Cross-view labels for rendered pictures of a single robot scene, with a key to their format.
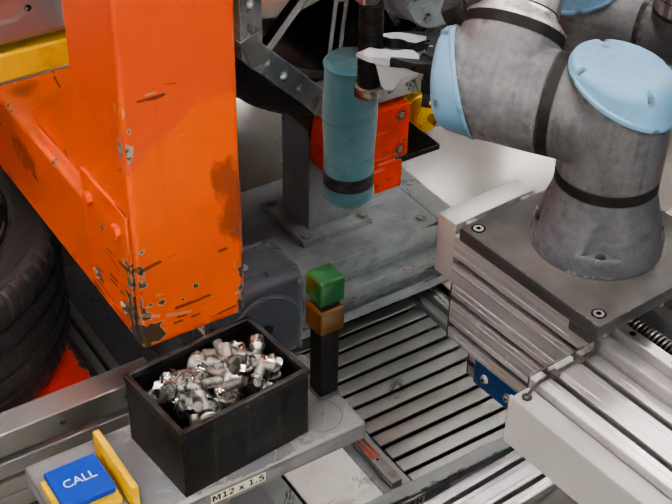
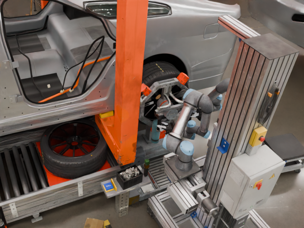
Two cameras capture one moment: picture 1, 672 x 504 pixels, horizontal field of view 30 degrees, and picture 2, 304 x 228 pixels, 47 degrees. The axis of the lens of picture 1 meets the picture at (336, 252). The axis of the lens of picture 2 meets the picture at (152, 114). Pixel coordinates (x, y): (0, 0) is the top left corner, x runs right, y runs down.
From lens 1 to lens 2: 160 cm
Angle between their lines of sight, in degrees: 4
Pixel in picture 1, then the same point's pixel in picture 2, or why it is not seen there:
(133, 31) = (124, 128)
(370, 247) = (159, 145)
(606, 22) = (192, 129)
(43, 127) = (107, 128)
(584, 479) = (175, 198)
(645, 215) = (188, 164)
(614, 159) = (184, 157)
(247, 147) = not seen: hidden behind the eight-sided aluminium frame
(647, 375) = (186, 185)
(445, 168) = not seen: hidden behind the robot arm
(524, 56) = (174, 142)
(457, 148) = not seen: hidden behind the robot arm
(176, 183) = (127, 145)
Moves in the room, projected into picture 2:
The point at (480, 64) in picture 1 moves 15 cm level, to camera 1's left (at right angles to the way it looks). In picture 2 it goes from (168, 142) to (150, 139)
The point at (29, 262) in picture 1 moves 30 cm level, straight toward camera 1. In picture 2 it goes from (103, 148) to (105, 172)
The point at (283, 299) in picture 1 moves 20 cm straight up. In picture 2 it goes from (142, 157) to (143, 143)
